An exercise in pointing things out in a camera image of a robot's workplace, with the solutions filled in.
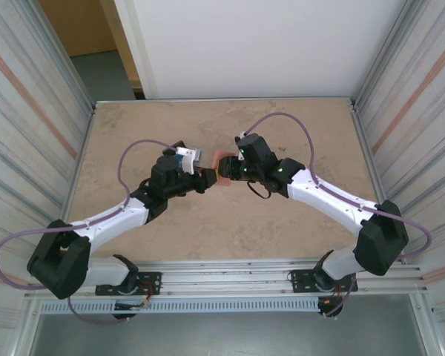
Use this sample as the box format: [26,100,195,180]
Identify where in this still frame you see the white partition board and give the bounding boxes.
[113,0,411,101]

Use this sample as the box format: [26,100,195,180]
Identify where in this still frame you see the translucent corrugated side panel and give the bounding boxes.
[0,0,97,356]
[350,0,445,356]

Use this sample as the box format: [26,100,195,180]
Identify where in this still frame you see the brown wooden panel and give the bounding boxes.
[39,0,144,92]

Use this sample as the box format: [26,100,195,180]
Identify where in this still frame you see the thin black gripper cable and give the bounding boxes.
[246,177,271,200]

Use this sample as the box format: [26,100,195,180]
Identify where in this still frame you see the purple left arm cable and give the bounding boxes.
[0,139,171,326]

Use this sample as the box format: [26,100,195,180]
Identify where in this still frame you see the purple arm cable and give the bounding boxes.
[243,111,433,319]
[0,139,171,326]

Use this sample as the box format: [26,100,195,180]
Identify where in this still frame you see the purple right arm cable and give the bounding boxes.
[243,111,433,319]

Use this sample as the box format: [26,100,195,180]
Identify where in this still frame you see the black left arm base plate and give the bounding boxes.
[95,271,162,297]

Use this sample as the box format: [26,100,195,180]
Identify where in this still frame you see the aluminium mounting rail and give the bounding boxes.
[24,258,429,302]

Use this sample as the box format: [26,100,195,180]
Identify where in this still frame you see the red orange wire bundle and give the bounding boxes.
[318,283,355,309]
[135,280,161,309]

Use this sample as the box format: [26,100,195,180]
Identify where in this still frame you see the grey slotted cable duct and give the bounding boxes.
[39,298,320,315]

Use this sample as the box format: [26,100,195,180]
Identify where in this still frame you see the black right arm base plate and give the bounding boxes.
[288,268,357,294]

